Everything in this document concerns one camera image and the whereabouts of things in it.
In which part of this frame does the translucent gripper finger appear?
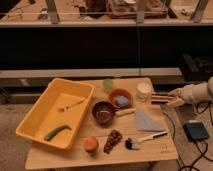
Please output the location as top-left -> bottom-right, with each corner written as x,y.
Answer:
168,88 -> 182,96
167,98 -> 184,107

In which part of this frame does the dark brown bowl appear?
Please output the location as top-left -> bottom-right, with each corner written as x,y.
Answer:
92,101 -> 115,126

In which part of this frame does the white paper cup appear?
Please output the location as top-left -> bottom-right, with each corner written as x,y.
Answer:
137,83 -> 152,101

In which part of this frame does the grey blue cloth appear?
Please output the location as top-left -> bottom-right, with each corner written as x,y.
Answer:
135,109 -> 165,132

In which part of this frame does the white handled black brush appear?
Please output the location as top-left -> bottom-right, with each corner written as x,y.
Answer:
124,131 -> 168,150

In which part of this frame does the blue sponge block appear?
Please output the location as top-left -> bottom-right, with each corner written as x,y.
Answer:
115,96 -> 130,108

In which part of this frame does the black cable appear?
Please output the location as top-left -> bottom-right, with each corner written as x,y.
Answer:
163,101 -> 213,171

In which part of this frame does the striped eraser block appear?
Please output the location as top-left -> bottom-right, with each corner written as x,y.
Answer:
151,95 -> 173,103

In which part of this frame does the orange fruit toy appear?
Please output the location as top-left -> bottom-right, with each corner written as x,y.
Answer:
84,136 -> 99,153

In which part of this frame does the small green cup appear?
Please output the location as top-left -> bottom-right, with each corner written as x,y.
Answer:
103,79 -> 113,93

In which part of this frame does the orange bowl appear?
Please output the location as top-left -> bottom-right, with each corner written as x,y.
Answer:
108,88 -> 133,109

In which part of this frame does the wooden table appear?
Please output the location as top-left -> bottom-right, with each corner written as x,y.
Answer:
24,77 -> 179,171

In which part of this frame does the black box device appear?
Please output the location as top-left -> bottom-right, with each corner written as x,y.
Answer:
183,122 -> 209,141

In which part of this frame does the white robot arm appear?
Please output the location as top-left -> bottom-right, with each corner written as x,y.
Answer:
167,76 -> 213,107

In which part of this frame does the green chili pepper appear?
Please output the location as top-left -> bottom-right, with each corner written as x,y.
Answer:
44,125 -> 72,141

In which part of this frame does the brown grape bunch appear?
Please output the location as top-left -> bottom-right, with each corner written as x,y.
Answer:
103,130 -> 122,154

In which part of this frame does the yellow plastic bin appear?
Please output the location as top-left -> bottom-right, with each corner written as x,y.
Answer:
16,78 -> 95,150

